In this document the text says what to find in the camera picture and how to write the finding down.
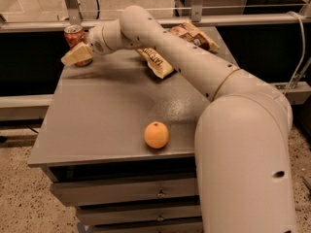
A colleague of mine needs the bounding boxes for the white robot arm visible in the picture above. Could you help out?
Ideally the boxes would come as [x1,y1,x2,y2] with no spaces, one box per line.
[61,6,297,233]

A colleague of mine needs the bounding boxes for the top drawer with knob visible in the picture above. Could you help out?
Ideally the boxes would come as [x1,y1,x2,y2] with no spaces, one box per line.
[52,173,198,207]

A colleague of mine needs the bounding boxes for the orange fruit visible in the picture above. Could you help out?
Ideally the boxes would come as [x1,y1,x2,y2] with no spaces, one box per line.
[144,121,169,149]

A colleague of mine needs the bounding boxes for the metal railing frame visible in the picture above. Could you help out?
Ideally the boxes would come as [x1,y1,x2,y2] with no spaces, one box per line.
[1,0,310,121]

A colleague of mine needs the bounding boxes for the middle drawer with knob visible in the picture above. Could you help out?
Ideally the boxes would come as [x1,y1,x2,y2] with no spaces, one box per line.
[77,201,201,225]

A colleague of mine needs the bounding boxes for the brown chip bag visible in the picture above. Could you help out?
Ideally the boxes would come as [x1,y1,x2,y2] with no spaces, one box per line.
[135,21,221,80]

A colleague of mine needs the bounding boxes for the white cable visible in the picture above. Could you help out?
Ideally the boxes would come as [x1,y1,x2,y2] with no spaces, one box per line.
[282,11,307,95]

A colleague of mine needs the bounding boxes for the bottom drawer with knob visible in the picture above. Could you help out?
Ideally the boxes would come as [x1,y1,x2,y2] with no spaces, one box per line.
[92,218,203,233]

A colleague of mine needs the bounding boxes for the drawer with knob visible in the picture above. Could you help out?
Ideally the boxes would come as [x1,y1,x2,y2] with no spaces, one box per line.
[77,201,201,225]
[52,173,198,207]
[92,218,203,233]

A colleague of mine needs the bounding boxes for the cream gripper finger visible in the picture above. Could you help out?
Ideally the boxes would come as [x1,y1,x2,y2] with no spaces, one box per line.
[61,42,93,66]

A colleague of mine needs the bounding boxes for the red coke can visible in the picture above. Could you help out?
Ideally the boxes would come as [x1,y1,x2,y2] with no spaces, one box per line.
[63,24,93,68]

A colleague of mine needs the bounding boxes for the grey drawer cabinet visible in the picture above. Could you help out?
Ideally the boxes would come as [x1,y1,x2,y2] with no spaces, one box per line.
[27,26,241,233]

